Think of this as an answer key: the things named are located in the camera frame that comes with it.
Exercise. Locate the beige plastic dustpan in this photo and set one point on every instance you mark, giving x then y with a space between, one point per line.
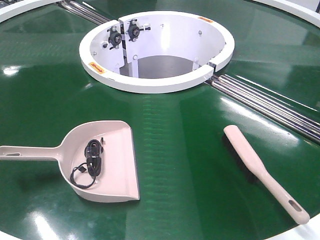
97 159

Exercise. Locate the beige hand brush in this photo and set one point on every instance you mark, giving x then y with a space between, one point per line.
255 165

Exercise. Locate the white outer conveyor rim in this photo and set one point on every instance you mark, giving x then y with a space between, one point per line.
295 9

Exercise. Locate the orange arrow label front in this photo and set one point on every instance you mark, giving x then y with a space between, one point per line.
100 70

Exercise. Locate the orange arrow label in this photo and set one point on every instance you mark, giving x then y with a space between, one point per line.
100 70
206 19

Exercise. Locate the orange arrow label rear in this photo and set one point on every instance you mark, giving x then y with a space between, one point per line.
206 19

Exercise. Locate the steel roller strip left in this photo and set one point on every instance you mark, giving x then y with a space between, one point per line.
83 11

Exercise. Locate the steel roller strip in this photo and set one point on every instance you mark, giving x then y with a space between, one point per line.
267 105
83 11

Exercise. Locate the steel roller strip right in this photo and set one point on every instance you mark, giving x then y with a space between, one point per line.
267 105

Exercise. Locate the black bearing mount left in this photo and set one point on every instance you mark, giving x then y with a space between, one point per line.
113 39

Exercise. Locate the black bearing mount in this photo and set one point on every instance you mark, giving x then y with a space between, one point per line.
134 29
113 39

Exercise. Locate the black bearing mount right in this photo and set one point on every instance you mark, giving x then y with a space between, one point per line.
134 29

